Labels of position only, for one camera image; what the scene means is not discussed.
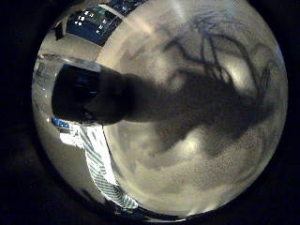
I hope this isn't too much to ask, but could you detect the white blue striped cloth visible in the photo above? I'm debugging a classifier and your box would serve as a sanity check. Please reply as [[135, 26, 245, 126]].
[[79, 124, 140, 210]]

